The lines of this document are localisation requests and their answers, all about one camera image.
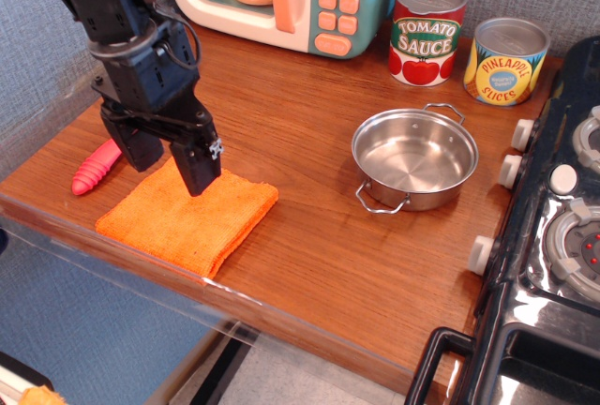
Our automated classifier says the pineapple slices can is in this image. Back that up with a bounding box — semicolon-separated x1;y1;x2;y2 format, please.
463;17;550;106

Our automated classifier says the white stove knob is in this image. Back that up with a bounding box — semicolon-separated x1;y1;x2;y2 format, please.
511;119;535;152
498;155;522;189
468;235;494;276

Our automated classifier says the black toy stove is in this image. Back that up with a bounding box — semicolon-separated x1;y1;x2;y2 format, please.
406;37;599;404

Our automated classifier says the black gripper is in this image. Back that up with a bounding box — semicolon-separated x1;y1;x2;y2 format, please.
88;19;224;197

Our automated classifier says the orange towel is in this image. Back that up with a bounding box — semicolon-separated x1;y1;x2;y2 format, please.
95;158;278;279

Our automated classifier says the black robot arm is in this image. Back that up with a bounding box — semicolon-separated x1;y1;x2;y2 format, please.
62;0;223;196

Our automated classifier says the white stove knob middle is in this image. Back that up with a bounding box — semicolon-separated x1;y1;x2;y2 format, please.
498;155;522;189

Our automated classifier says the white stove knob upper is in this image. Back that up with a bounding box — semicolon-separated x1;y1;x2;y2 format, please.
511;119;535;152

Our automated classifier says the orange object bottom corner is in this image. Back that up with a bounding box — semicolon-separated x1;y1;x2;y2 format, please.
18;385;67;405

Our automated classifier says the spoon with pink handle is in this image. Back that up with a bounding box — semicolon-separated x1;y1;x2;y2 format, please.
71;139;122;196

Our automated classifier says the white stove knob lower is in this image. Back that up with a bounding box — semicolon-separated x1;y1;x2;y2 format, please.
468;235;494;276

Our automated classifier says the tomato sauce can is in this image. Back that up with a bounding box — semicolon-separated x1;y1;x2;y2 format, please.
388;0;468;86

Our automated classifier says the steel pot with handles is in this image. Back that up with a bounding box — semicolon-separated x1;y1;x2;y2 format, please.
352;103;479;215

